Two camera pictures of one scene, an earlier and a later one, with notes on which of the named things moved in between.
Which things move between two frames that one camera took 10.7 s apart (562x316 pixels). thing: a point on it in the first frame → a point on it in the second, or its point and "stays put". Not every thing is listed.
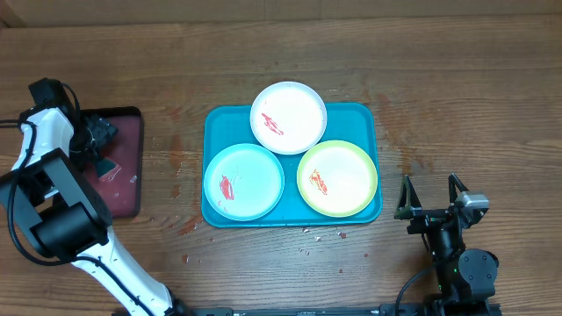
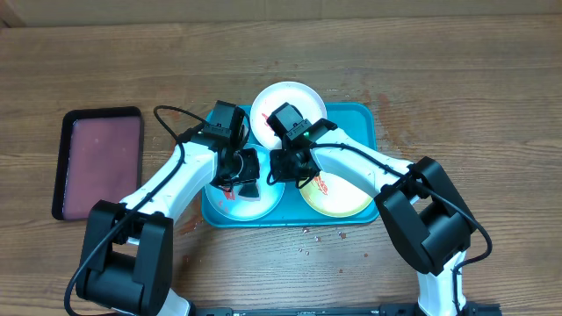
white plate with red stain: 288,118 stays put
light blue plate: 244,182 stays put
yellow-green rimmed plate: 337,178 stays put
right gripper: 427,217 → 279,161
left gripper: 104,131 → 249,172
